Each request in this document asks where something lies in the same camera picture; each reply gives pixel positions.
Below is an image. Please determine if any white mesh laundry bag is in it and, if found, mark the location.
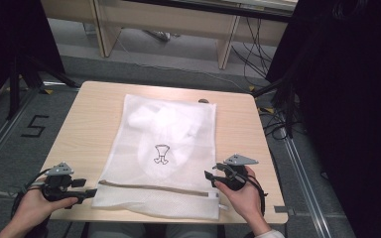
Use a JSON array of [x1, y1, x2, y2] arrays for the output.
[[91, 93, 229, 221]]

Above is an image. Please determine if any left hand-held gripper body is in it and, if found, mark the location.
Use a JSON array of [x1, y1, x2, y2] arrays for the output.
[[41, 161, 80, 203]]

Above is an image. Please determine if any black curtain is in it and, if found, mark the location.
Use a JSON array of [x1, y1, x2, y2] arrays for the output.
[[265, 0, 381, 238], [0, 0, 66, 117]]

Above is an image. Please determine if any person's right hand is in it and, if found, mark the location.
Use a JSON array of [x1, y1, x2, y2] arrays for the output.
[[213, 166, 266, 229]]

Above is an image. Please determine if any white garment with black print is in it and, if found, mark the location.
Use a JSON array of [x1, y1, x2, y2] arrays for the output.
[[127, 101, 200, 180]]

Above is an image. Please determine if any person's left hand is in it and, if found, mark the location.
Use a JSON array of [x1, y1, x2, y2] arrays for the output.
[[12, 185, 80, 230]]

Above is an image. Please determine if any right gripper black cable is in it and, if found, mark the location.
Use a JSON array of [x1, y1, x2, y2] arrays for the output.
[[243, 174, 268, 216]]

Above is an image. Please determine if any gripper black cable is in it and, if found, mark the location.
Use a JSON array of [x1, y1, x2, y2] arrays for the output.
[[243, 174, 268, 216], [10, 168, 52, 220]]

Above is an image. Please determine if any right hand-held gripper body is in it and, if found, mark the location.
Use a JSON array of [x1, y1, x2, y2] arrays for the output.
[[223, 154, 260, 192]]

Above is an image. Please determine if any person's grey clothing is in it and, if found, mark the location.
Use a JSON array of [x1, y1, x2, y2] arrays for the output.
[[87, 222, 220, 238]]

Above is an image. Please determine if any black floor cables bundle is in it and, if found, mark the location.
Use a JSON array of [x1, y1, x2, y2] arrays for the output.
[[258, 104, 309, 142], [230, 16, 277, 87]]

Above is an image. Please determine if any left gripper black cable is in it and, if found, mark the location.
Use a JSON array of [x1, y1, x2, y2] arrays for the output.
[[10, 168, 52, 220]]

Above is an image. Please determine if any aluminium floor rail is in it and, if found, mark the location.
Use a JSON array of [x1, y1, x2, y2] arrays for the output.
[[277, 108, 333, 238], [0, 86, 38, 181]]

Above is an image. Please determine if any grey tape strip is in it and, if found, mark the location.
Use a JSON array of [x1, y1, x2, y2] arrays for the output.
[[273, 205, 296, 216]]

